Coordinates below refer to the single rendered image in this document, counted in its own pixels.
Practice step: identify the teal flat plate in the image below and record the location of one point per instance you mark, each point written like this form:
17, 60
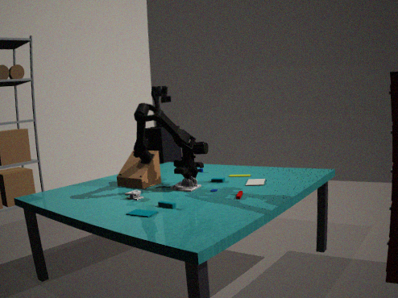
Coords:
141, 213

